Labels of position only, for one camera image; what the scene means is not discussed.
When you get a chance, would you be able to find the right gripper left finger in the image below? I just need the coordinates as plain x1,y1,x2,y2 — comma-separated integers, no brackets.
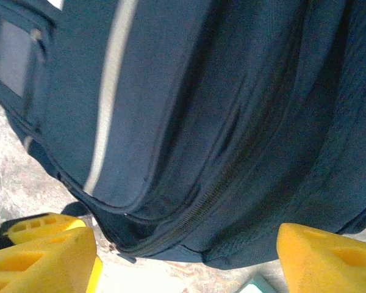
0,227,104,293

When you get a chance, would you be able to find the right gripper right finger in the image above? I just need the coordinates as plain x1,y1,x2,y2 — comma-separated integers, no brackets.
276,222,366,293

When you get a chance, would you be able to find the light blue sticky note pad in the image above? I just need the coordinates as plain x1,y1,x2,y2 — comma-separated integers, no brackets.
239,272,280,293

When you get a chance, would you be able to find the navy blue backpack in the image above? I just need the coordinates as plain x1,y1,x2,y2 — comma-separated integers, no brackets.
0,0,366,271

